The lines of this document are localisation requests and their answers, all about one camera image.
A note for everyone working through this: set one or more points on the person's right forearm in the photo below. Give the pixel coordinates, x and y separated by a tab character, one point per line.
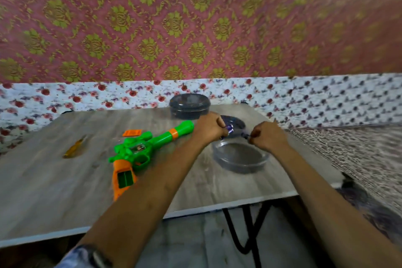
326	211

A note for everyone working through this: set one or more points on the small orange plastic cover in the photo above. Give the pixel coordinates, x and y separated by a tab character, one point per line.
132	133

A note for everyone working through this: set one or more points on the black round lidded container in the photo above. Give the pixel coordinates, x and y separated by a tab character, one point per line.
190	106

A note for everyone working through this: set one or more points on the dark patterned fabric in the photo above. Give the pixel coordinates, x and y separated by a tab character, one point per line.
355	158

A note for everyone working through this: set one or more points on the black round lid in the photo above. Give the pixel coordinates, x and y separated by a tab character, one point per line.
234	120

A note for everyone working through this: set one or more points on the person's left hand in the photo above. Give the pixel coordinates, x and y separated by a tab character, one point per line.
207	128

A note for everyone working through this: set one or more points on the white floral cloth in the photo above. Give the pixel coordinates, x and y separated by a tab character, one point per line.
314	101

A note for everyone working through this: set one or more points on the person's right fingers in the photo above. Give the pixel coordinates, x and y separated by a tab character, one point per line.
253	135

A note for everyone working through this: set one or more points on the blue white patterned sleeve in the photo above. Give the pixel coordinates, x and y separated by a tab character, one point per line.
83	258

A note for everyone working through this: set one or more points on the person's left fingers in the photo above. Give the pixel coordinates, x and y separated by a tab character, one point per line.
221	126

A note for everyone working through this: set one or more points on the person's right hand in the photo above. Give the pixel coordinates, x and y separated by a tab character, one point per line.
268	137

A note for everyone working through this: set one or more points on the clear round plastic container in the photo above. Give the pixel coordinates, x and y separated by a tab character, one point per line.
240	158

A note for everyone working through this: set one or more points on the green and orange toy gun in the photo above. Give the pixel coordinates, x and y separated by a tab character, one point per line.
138	151

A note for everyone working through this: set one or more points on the black metal table legs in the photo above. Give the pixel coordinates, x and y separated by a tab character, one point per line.
251	233

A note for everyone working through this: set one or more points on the small dark purple object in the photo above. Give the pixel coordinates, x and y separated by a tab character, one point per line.
234	131

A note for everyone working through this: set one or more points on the person's left forearm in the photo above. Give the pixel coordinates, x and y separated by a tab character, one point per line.
150	189

